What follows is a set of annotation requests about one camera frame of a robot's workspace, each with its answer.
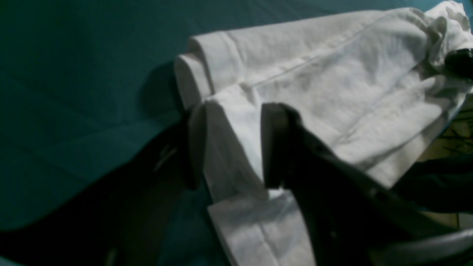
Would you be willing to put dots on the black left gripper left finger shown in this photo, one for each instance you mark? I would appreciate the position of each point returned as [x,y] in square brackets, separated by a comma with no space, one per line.
[120,219]

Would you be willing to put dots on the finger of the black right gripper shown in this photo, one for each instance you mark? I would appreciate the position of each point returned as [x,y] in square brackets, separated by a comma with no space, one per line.
[460,63]

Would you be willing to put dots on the white T-shirt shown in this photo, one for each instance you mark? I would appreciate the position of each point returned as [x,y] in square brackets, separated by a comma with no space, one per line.
[372,85]

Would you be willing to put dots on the teal table cloth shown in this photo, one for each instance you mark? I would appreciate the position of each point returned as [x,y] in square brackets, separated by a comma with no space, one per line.
[86,83]

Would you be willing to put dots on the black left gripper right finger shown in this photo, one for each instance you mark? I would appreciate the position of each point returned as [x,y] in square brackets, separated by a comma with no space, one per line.
[351,219]

